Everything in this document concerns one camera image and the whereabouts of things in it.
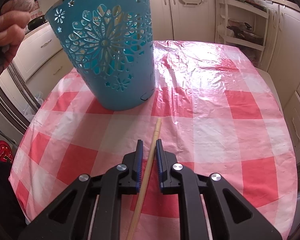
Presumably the person's left hand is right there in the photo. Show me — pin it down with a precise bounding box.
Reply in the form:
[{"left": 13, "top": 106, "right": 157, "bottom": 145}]
[{"left": 0, "top": 0, "right": 38, "bottom": 53}]

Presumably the red floral bag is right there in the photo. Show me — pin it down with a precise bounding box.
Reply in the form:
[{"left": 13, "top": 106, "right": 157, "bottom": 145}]
[{"left": 0, "top": 140, "right": 14, "bottom": 163}]

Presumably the blue plastic basket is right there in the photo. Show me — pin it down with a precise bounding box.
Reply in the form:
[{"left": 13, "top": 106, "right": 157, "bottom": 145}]
[{"left": 44, "top": 0, "right": 156, "bottom": 111}]

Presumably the black wok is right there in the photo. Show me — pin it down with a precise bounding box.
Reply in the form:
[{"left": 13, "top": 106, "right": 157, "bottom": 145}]
[{"left": 27, "top": 15, "right": 49, "bottom": 30}]

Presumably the steel pot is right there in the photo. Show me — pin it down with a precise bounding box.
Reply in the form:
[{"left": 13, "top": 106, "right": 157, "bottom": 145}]
[{"left": 227, "top": 24, "right": 264, "bottom": 47}]

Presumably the wooden chopstick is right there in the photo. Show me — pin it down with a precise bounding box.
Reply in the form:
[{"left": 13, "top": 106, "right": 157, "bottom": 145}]
[{"left": 126, "top": 118, "right": 163, "bottom": 240}]

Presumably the red checkered plastic tablecloth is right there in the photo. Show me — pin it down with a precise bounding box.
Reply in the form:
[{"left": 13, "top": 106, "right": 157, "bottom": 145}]
[{"left": 9, "top": 39, "right": 298, "bottom": 240}]

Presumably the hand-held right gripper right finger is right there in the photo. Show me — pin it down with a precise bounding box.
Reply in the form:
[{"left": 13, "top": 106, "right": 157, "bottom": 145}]
[{"left": 155, "top": 139, "right": 283, "bottom": 240}]

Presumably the white storage trolley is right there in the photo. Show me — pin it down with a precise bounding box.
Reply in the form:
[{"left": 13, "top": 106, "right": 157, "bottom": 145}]
[{"left": 216, "top": 0, "right": 270, "bottom": 67}]

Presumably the person's black clothing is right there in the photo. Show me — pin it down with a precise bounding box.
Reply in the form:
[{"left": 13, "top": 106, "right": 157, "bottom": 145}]
[{"left": 0, "top": 156, "right": 28, "bottom": 240}]

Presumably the white plastic bag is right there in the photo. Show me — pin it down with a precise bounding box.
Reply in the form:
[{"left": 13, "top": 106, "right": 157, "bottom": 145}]
[{"left": 24, "top": 91, "right": 44, "bottom": 120}]

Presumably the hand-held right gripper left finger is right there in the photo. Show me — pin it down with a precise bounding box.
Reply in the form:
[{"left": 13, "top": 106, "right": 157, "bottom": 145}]
[{"left": 17, "top": 139, "right": 143, "bottom": 240}]

